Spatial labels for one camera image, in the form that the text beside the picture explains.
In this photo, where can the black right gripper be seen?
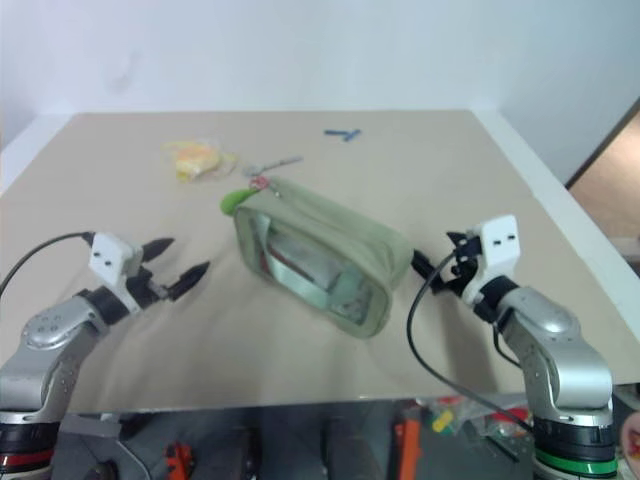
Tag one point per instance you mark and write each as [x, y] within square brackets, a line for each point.
[457, 272]

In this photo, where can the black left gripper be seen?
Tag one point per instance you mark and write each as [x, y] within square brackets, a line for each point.
[145, 290]

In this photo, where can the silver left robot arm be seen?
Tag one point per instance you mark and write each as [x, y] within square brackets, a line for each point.
[50, 325]

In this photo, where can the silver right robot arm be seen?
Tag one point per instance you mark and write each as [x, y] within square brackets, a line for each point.
[555, 345]

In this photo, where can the green transparent pouch bag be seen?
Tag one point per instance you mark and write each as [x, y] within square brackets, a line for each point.
[320, 255]

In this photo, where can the green zipper pull tab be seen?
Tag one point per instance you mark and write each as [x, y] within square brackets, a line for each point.
[235, 200]

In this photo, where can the yellow item in plastic bag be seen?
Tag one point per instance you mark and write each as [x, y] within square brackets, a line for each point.
[196, 159]

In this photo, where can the red white key charm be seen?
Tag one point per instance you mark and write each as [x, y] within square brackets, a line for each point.
[259, 183]

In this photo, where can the blue tape mark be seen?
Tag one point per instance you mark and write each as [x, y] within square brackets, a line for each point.
[343, 134]

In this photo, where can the yellow green plastic piece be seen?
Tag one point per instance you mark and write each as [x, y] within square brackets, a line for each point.
[442, 423]

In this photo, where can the orange black tool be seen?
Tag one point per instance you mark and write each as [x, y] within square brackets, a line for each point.
[180, 457]

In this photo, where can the orange plastic bar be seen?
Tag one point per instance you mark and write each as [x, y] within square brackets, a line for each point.
[407, 442]

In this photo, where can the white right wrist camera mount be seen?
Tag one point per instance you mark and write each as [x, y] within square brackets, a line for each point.
[500, 242]

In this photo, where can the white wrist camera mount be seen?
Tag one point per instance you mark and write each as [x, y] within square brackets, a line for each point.
[112, 260]
[500, 242]

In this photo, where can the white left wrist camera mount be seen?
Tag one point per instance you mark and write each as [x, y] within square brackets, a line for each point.
[112, 260]

